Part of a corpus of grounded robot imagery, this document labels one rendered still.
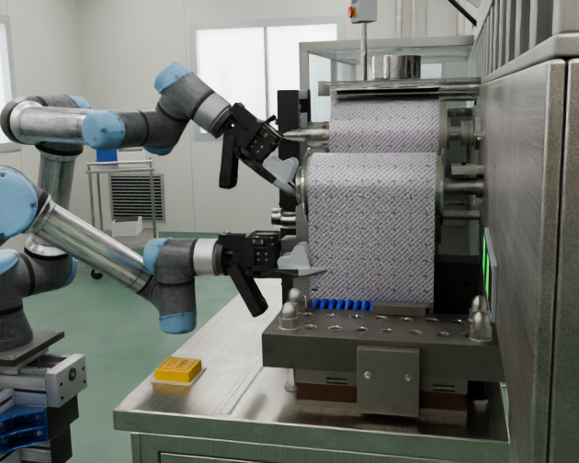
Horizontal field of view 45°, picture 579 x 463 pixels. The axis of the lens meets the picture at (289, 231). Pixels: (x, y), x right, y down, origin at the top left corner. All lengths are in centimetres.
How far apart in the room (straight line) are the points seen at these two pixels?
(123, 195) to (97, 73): 129
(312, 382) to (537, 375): 77
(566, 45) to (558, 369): 20
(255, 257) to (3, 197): 46
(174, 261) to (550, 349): 101
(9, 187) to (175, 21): 619
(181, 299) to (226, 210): 591
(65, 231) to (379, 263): 63
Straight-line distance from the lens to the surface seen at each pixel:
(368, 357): 116
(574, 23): 48
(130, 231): 633
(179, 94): 144
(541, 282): 48
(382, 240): 133
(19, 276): 191
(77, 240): 149
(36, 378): 188
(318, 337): 118
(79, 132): 148
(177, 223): 752
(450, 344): 117
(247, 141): 140
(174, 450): 128
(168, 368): 137
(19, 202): 131
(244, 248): 137
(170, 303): 143
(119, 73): 765
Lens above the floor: 142
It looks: 11 degrees down
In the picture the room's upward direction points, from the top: 1 degrees counter-clockwise
